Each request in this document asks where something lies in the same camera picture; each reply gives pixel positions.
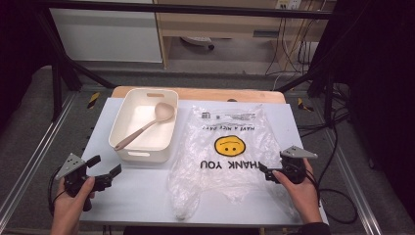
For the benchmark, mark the black frame leg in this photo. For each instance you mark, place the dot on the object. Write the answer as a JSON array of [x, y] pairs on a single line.
[[323, 75], [60, 65]]

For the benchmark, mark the yellow black floor tape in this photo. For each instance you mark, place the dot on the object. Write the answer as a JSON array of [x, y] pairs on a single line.
[[303, 104], [93, 100]]

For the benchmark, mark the person's left hand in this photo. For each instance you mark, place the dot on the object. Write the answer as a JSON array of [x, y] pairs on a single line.
[[70, 209]]

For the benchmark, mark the black frame crossbar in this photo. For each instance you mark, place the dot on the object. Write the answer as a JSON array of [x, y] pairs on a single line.
[[195, 9]]

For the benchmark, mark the person's right hand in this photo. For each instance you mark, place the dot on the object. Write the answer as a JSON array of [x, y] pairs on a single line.
[[301, 196]]

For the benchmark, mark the white table board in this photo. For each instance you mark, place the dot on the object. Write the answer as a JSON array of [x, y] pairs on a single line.
[[137, 189]]

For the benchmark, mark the office chair base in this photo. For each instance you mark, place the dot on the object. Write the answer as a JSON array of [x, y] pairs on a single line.
[[199, 40]]

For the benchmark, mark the white plastic bin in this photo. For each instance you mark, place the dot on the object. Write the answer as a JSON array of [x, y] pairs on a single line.
[[143, 130]]

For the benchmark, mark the white power strip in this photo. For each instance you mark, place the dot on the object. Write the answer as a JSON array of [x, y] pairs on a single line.
[[288, 4]]

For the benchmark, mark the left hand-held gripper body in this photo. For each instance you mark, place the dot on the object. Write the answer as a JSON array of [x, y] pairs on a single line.
[[74, 178]]

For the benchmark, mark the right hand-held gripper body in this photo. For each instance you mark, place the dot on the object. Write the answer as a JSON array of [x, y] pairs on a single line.
[[293, 169]]

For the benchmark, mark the white cabinet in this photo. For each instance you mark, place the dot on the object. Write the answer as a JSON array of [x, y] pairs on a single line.
[[107, 32]]

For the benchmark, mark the beige soup ladle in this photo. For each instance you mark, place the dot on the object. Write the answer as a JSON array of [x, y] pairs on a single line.
[[163, 112]]

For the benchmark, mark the aluminium rail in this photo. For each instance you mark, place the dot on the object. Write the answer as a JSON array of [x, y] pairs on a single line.
[[352, 182], [32, 156]]

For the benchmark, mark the wooden desk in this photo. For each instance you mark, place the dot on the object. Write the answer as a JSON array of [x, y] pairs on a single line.
[[228, 23]]

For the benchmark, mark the clear printed plastic bag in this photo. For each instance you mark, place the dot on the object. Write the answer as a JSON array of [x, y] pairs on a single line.
[[225, 176]]

